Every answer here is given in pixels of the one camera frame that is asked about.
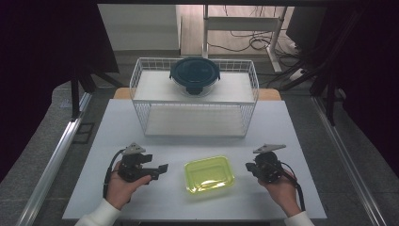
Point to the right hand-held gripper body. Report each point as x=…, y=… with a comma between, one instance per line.
x=269, y=168

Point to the white power strip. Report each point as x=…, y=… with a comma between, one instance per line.
x=296, y=74

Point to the black stand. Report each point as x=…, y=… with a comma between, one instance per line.
x=329, y=94
x=75, y=94

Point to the person's right hand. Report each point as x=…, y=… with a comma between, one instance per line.
x=285, y=194

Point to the yellow-green plastic tray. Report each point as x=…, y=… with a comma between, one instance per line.
x=208, y=174

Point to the round container with dark lid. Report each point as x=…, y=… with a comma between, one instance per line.
x=194, y=73

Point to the white desk frame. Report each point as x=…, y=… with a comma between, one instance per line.
x=241, y=23

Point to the white panel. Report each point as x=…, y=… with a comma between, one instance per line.
x=138, y=26

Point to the wooden table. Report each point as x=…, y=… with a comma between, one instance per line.
x=120, y=93

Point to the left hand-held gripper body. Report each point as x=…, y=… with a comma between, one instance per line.
x=135, y=166

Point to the person's left hand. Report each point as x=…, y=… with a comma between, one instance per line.
x=119, y=191

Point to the metal rail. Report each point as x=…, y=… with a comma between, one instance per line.
x=53, y=163
x=348, y=157

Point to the dark curtain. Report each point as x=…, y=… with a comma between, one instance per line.
x=37, y=62
x=373, y=78

